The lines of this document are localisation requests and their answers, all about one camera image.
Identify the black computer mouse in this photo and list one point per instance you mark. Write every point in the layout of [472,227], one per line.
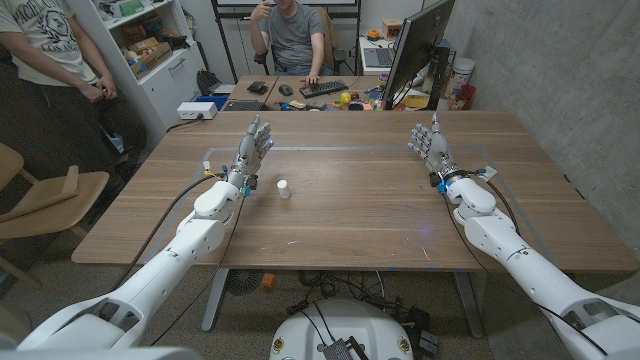
[285,90]

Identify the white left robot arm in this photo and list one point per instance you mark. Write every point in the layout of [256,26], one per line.
[165,265]

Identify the white power strip box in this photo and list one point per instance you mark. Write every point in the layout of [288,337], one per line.
[196,110]

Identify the black computer monitor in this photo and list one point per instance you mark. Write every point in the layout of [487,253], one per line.
[416,47]

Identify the yellow ball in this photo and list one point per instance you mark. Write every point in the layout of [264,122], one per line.
[345,97]

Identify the cardboard box on shelf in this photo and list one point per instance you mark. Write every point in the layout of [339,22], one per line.
[150,59]

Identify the light wooden chair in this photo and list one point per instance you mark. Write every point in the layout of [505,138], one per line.
[45,200]

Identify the person in grey t-shirt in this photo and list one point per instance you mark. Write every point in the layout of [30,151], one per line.
[294,37]

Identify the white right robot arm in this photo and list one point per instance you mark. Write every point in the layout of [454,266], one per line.
[530,265]

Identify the white robot torso base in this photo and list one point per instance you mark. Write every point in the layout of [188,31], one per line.
[342,332]

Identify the wooden desk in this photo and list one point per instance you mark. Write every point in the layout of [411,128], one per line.
[310,92]

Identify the white plastic bucket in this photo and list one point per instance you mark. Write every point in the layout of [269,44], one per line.
[460,72]

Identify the white shelf cabinet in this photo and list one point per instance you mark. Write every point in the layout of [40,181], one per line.
[150,60]

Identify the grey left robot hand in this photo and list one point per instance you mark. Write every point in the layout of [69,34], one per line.
[248,150]

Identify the round black floor fan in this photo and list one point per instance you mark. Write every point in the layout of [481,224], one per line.
[244,281]

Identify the person in white printed t-shirt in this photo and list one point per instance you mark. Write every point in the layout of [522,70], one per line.
[60,65]

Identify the orange small cube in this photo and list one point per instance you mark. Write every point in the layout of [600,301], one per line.
[268,280]

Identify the black wallet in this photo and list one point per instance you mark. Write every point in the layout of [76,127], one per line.
[257,87]

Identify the black dark keyboard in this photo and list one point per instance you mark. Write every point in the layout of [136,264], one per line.
[243,105]

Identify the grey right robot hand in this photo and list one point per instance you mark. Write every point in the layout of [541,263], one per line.
[438,152]

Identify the silver laptop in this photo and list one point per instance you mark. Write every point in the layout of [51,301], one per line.
[380,56]

